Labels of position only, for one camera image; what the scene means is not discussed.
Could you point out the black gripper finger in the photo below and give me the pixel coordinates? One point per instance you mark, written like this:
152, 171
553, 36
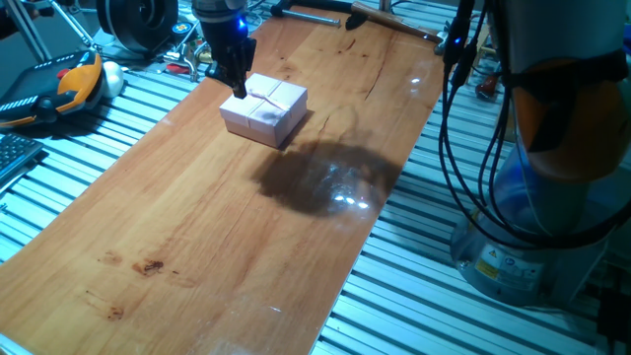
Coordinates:
239, 88
216, 74

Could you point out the black computer keyboard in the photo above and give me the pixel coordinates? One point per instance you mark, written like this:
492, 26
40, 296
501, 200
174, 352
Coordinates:
15, 153

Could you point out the pink ribboned casing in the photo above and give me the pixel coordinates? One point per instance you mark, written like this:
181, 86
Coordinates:
263, 108

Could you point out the glossy wooden board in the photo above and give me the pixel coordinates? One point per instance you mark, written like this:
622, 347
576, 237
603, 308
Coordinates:
148, 222

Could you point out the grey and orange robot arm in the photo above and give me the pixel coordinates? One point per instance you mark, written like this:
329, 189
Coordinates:
557, 123

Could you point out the shiny metal clamp fixture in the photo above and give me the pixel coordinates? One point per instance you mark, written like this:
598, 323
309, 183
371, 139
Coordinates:
185, 59

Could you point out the white round plastic object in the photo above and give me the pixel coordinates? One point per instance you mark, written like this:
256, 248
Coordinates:
113, 79

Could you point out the orange and black teach pendant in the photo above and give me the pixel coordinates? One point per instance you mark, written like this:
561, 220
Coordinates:
44, 93

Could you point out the black round spool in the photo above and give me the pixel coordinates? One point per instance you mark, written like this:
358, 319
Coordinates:
138, 22

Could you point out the thin metal tripod leg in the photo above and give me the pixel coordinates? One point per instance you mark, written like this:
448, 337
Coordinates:
74, 22

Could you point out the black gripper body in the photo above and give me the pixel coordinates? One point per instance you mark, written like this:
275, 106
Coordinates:
229, 47

